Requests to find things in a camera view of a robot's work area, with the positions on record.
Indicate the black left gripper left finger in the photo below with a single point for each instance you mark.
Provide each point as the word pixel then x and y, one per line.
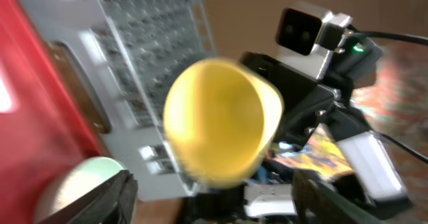
pixel 111 202

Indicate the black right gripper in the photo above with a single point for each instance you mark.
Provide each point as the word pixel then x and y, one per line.
pixel 302 96

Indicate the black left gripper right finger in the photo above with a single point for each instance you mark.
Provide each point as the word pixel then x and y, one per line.
pixel 316 202

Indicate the green bowl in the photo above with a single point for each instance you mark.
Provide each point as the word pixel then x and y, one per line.
pixel 69 187

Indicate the yellow plastic cup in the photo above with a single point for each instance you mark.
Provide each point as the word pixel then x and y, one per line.
pixel 219 117

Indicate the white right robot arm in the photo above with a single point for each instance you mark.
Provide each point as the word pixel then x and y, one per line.
pixel 374 191

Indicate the grey dishwasher rack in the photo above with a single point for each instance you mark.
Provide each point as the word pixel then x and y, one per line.
pixel 128 53

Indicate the red plastic tray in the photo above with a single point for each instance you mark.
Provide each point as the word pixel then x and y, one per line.
pixel 43 134

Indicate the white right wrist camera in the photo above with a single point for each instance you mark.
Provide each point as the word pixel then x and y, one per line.
pixel 308 35

